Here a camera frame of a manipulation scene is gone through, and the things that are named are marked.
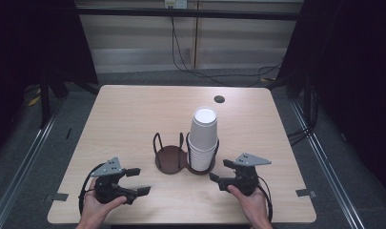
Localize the right hand-held gripper cable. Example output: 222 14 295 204
256 176 274 222

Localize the black horizontal frame bar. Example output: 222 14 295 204
75 7 304 22

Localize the person's left hand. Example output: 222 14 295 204
80 179 128 227

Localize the black wire double cup holder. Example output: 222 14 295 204
152 132 220 176

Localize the long black wall cable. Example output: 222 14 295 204
170 15 284 88

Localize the black curtain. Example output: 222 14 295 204
0 0 99 160
275 0 386 199

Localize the yellow floor tape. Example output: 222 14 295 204
27 88 42 108

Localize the stack of white paper cups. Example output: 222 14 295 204
187 106 219 173

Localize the bundle of black floor cables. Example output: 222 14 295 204
286 85 318 147

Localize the white wall socket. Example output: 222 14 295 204
164 0 189 10

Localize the aluminium floor rail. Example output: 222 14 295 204
289 99 368 229
0 94 68 229

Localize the grey tape strip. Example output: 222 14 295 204
44 192 70 202
295 188 318 198

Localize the person's right hand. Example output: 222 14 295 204
227 184 272 227

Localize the black metal stand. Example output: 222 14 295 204
38 71 52 129

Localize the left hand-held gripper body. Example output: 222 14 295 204
90 156 129 205

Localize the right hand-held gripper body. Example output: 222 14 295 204
227 153 273 197

